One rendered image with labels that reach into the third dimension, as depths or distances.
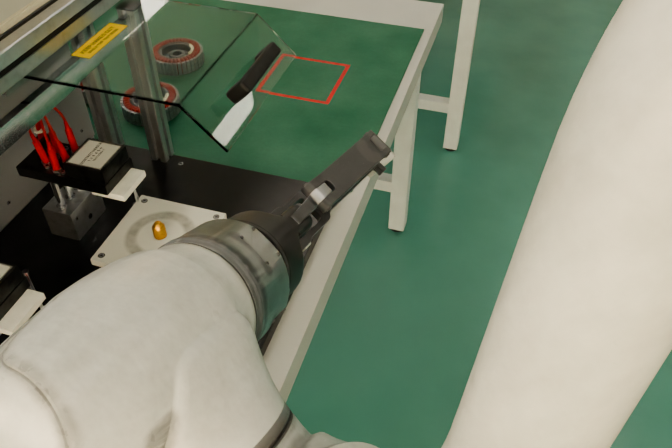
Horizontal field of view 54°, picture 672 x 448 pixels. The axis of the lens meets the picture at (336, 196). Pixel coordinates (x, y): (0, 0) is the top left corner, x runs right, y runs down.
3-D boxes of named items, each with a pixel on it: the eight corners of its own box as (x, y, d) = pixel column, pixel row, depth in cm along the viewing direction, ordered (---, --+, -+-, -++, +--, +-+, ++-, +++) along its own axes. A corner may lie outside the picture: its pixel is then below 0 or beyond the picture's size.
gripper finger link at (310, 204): (262, 234, 53) (272, 215, 48) (307, 192, 55) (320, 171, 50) (283, 255, 53) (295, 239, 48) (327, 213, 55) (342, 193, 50)
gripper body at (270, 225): (241, 343, 50) (292, 292, 58) (309, 275, 46) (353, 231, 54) (172, 271, 50) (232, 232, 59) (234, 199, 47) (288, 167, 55)
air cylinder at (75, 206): (106, 209, 107) (98, 183, 103) (80, 241, 102) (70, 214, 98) (79, 203, 108) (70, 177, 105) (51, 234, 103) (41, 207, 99)
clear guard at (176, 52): (296, 56, 97) (294, 18, 93) (228, 153, 80) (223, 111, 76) (100, 25, 104) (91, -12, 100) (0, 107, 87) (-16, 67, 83)
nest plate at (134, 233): (227, 218, 105) (226, 213, 105) (183, 288, 95) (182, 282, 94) (143, 200, 109) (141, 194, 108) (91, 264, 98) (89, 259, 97)
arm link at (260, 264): (286, 316, 41) (321, 279, 46) (183, 212, 41) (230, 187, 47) (207, 393, 45) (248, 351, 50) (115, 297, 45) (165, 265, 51)
